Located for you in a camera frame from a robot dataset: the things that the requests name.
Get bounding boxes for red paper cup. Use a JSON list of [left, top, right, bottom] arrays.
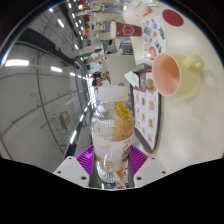
[[109, 20, 143, 38]]

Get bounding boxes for clear bottle with white cap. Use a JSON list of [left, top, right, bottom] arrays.
[[90, 85, 135, 190]]

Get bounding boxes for flat round red coaster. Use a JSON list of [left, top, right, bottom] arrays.
[[161, 8, 185, 28]]

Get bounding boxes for crumpled white napkin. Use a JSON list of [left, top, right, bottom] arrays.
[[124, 70, 141, 88]]

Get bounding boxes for ceiling air conditioner unit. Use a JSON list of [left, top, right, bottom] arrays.
[[59, 110, 74, 130]]

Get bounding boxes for beige dining chairs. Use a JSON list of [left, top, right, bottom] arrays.
[[84, 19, 131, 101]]

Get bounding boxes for dark brown food tray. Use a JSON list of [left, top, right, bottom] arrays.
[[129, 68, 162, 154]]

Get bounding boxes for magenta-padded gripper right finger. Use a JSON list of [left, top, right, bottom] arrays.
[[127, 144, 168, 190]]

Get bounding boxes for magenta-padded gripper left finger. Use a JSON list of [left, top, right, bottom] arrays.
[[53, 144, 98, 190]]

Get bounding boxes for printed paper tray liner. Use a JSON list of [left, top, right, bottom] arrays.
[[132, 87, 158, 151]]

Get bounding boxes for pale yellow mug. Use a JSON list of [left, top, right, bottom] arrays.
[[151, 52, 206, 99]]

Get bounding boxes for ceiling strip lights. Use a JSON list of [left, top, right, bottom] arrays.
[[4, 1, 96, 148]]

